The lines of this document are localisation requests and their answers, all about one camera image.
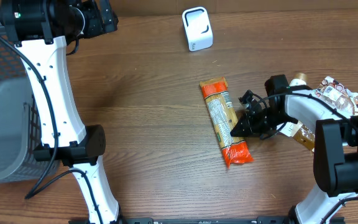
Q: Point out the grey plastic mesh basket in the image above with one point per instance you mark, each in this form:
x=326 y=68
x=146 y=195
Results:
x=19 y=122

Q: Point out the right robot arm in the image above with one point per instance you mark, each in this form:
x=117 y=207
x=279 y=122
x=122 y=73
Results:
x=335 y=162

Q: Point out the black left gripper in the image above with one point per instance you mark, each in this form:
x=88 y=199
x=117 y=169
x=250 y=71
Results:
x=99 y=25

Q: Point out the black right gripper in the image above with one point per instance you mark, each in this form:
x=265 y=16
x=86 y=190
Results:
x=248 y=123

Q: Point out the white cream tube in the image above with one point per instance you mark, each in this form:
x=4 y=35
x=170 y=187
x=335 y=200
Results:
x=289 y=129

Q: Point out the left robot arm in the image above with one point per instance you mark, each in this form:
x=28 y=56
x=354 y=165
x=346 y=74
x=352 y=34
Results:
x=39 y=31

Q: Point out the white barcode scanner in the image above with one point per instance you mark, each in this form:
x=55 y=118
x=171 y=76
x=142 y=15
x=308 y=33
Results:
x=197 y=28

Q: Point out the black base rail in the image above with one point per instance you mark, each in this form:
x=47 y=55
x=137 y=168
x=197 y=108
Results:
x=204 y=221

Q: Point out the red orange spaghetti pack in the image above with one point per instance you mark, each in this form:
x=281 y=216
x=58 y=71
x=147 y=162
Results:
x=223 y=116

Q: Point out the beige bread snack bag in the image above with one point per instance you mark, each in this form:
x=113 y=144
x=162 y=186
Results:
x=337 y=96

